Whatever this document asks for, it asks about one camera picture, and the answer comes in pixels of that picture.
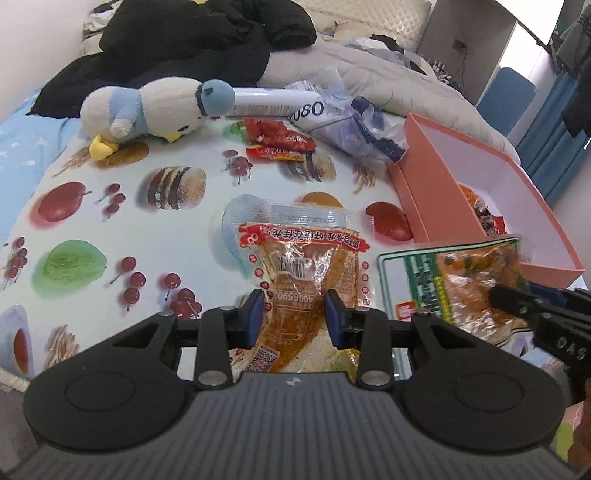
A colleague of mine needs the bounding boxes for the green bordered tofu snack packet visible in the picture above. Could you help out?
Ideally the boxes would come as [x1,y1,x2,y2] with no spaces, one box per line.
[378,235,531,350]

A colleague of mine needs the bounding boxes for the large clear spicy snack packet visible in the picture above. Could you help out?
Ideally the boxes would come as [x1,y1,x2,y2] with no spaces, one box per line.
[221,195,375,375]

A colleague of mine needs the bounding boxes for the dark brown snack packet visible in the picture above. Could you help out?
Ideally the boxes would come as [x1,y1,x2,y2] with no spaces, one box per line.
[473,198,498,236]

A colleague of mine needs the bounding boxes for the red yellow cracker snack packet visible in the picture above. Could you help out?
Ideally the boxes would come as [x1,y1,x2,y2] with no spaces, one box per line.
[245,146,307,162]

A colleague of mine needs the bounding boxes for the small red snack packet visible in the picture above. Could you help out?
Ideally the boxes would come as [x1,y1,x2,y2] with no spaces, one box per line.
[243,118,317,152]

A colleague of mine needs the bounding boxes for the red foil tea packet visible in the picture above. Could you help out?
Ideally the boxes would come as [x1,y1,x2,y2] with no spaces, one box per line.
[489,215,507,236]

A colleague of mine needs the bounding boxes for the orange clear snack bag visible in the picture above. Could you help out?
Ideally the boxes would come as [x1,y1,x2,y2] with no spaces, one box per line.
[458,184,486,211]

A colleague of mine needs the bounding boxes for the person's right hand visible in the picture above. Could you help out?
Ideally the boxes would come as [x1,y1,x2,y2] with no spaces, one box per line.
[568,379,591,471]

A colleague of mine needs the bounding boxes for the fruit print tablecloth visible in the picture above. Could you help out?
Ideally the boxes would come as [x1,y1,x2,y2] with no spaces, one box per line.
[1,119,414,380]

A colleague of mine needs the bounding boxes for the blue curtain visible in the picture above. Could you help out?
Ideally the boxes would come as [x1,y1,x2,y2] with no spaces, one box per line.
[517,72,589,206]

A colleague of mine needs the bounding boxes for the pink cardboard box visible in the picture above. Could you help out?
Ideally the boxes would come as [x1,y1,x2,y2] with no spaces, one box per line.
[388,114,585,288]

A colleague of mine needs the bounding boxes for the clear blue plastic bag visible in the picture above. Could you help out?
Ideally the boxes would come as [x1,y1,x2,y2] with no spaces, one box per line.
[287,69,408,163]

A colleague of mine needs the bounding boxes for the blue white plush bird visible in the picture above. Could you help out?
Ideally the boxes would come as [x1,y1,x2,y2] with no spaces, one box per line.
[80,77,235,160]

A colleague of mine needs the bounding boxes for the white cylindrical tube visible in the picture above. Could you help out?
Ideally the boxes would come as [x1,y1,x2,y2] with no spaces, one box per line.
[226,88,327,122]

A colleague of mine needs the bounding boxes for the blue chair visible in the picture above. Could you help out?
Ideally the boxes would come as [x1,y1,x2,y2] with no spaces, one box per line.
[476,67,537,137]

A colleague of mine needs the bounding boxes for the grey duvet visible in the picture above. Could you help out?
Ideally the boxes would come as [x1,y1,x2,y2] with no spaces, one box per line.
[257,38,520,162]

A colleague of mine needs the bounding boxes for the hanging dark clothes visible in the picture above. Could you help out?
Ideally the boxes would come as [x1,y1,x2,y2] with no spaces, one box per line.
[557,2,590,137]

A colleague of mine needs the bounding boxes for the black jacket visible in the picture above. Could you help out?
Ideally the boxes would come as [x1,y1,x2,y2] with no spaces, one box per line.
[30,0,317,118]

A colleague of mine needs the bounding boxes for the cream quilted headboard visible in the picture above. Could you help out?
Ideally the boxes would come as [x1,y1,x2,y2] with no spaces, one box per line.
[298,0,433,38]

